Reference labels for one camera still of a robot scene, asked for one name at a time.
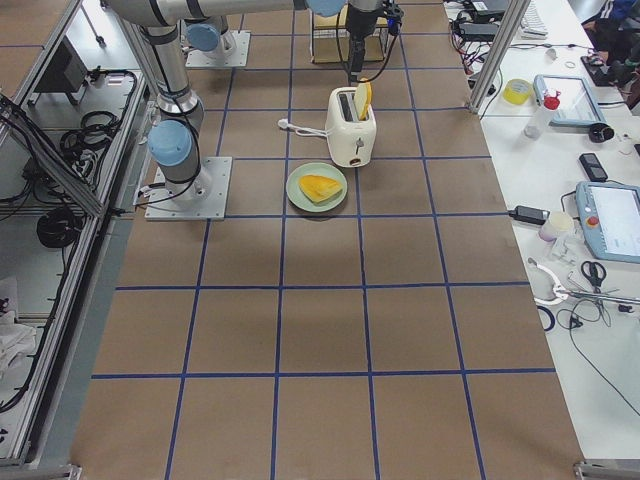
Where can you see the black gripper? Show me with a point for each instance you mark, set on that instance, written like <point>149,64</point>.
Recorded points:
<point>361,21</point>

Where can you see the white two-slot toaster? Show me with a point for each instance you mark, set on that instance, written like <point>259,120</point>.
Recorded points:
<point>350,141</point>

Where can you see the bread slice in toaster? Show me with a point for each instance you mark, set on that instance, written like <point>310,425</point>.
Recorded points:
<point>362,98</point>

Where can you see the toasted bread on plate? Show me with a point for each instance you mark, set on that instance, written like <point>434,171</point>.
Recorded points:
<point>319,188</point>

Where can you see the light green plate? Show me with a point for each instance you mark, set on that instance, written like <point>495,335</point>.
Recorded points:
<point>296,196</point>

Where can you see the yellow tape roll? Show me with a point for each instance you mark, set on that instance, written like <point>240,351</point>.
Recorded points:
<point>517,91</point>

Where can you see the red capped squeeze bottle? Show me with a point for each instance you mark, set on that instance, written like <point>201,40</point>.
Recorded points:
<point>540,121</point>

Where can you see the upper teach pendant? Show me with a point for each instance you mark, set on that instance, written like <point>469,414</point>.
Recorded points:
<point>578,105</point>

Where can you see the teach pendant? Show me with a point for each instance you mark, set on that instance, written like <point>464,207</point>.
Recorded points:
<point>609,217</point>
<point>578,105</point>

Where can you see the black power adapter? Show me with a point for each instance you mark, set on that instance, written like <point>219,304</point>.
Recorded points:
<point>529,215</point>

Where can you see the white paper cup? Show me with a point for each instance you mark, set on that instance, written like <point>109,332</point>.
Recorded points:
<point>556,225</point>

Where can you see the lower teach pendant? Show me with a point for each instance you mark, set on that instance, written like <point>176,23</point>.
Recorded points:
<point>609,217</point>

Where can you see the black scissors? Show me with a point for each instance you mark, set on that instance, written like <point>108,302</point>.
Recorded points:
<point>595,273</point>

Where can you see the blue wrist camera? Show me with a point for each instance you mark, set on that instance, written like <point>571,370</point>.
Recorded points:
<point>393,14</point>

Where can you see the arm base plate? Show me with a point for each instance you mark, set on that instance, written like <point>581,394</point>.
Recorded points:
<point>237,59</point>
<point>206,198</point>

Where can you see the aluminium frame post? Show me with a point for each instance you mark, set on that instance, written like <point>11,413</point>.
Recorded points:
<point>507,30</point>

